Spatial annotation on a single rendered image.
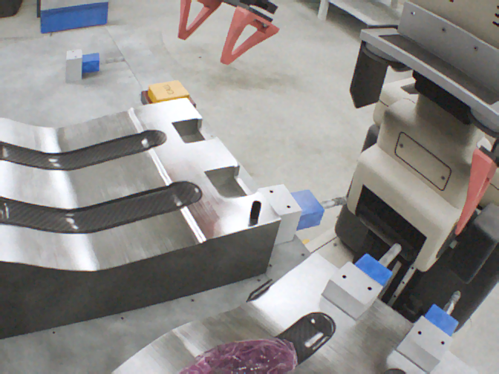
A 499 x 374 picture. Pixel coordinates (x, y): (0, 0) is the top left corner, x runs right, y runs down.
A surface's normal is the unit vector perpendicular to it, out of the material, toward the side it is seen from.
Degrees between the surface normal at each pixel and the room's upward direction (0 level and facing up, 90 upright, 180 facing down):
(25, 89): 0
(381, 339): 0
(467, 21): 98
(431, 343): 0
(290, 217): 90
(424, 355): 90
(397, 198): 98
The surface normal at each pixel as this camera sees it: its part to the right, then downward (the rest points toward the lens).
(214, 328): 0.45, -0.85
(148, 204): 0.14, -0.70
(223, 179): 0.47, 0.61
